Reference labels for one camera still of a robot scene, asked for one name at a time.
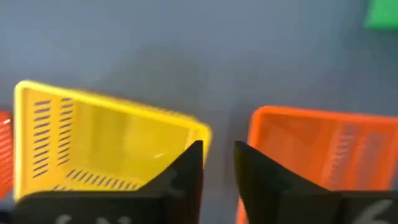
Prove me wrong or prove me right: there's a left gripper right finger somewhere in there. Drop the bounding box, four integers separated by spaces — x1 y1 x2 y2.
234 139 343 224

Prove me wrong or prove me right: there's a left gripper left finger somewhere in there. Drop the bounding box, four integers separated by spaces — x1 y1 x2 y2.
138 139 205 224

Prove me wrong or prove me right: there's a red plastic basket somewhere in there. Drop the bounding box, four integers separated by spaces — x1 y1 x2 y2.
235 105 398 224
0 111 15 200

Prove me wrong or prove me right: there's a yellow plastic basket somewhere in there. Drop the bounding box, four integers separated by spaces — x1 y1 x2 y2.
12 80 213 202

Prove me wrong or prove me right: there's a green plastic basket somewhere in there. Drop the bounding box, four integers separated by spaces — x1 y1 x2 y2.
363 0 398 31

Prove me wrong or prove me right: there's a blue table mat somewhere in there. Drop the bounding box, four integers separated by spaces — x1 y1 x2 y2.
0 0 398 224

